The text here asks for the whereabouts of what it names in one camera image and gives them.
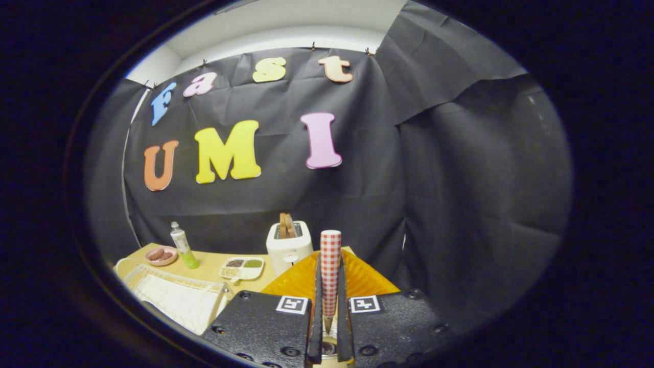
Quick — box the pink plate with food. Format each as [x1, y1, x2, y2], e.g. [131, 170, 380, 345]
[145, 246, 178, 267]

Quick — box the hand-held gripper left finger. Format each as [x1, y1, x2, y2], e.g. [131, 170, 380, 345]
[199, 250, 324, 368]

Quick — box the white divided food tray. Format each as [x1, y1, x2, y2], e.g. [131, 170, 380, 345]
[219, 256, 265, 281]

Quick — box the white wire dish rack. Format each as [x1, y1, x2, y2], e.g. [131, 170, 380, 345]
[113, 258, 236, 335]

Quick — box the white toaster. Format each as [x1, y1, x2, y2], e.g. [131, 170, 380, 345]
[266, 221, 314, 277]

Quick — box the white drain tray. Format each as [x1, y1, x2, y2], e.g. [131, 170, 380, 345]
[134, 274, 228, 335]

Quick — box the green liquid bottle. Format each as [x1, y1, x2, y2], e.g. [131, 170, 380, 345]
[170, 221, 200, 270]

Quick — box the red checkered handle spoon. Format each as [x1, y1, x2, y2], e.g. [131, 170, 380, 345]
[320, 230, 342, 335]

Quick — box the black backdrop cloth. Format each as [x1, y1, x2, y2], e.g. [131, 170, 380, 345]
[84, 0, 573, 338]

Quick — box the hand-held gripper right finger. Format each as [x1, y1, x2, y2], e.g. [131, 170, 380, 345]
[336, 249, 453, 368]

